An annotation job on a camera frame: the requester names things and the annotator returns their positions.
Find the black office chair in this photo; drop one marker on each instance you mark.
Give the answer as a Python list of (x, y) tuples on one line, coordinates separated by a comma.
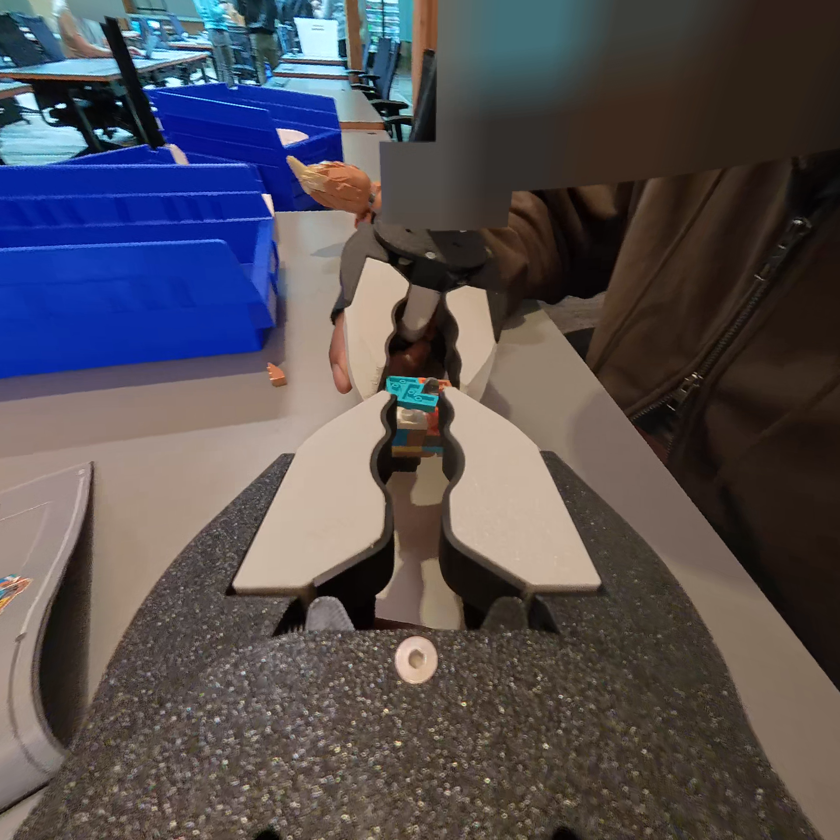
[(387, 79)]

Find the small tan brick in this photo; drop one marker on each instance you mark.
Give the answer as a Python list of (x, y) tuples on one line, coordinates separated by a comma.
[(275, 375)]

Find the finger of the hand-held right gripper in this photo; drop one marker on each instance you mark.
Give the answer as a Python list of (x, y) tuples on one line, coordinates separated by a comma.
[(476, 334), (367, 328)]

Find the grey instruction booklet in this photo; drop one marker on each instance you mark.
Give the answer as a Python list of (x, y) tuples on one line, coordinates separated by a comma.
[(33, 590)]

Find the black floor lamp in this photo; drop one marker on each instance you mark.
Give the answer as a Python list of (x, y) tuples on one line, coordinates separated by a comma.
[(131, 85)]

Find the person's brown jacket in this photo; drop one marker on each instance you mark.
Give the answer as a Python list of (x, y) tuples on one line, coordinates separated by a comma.
[(722, 361)]

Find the multicoloured brick model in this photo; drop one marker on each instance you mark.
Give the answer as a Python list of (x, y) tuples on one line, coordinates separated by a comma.
[(410, 433)]

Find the person's right forearm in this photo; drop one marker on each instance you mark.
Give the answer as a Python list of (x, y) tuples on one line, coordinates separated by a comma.
[(564, 243)]

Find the tan brick fox model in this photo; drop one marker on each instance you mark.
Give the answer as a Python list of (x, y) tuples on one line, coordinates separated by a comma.
[(338, 184)]

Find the grey desk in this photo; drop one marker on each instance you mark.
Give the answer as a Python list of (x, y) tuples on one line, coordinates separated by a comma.
[(197, 426)]

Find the white sign board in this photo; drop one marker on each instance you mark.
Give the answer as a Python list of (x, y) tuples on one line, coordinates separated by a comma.
[(315, 36)]

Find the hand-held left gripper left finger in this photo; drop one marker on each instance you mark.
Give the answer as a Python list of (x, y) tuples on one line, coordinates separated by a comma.
[(328, 512)]

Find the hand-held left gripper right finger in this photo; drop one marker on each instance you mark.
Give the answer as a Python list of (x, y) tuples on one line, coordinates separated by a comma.
[(518, 518)]

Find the wood-edged desk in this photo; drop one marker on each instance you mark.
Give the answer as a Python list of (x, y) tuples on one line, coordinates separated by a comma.
[(98, 65)]

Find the black monitor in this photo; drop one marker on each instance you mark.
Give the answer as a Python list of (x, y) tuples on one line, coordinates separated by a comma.
[(425, 98)]

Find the blue plastic bin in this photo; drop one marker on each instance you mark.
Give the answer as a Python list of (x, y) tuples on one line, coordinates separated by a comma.
[(262, 118), (131, 295)]

